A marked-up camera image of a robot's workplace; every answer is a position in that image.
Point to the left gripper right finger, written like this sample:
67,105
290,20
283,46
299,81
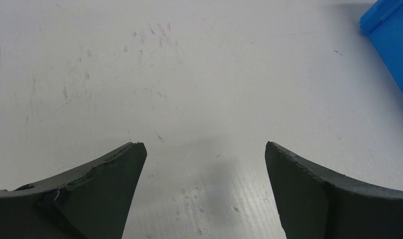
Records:
315,202

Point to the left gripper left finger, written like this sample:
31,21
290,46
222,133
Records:
91,201

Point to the blue plastic bin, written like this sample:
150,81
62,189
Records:
383,24

